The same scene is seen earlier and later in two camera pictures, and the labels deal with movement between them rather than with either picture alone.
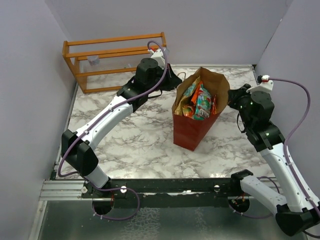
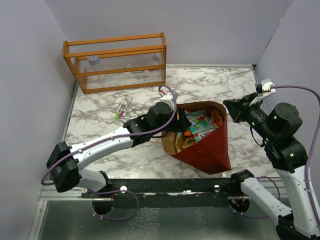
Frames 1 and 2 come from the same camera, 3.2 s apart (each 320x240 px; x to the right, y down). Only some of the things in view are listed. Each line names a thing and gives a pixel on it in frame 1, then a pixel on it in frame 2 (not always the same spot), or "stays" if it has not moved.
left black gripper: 173,80 to 181,125
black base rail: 167,193 stays
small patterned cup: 93,60 stays
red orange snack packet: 214,110 to 216,117
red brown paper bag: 188,132 to 211,154
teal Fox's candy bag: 203,104 to 202,122
